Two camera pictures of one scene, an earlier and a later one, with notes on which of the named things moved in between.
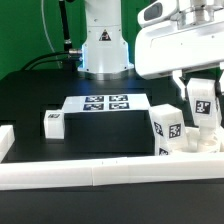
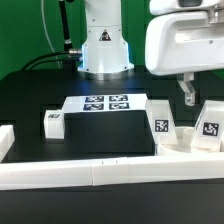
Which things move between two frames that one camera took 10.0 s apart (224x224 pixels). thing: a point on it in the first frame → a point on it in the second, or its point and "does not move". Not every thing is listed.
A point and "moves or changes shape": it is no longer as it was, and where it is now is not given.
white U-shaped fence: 29,175 does not move
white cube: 54,124 does not move
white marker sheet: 102,103 does not move
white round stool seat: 194,144 → 183,136
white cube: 168,130 moves or changes shape
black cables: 49,61 does not move
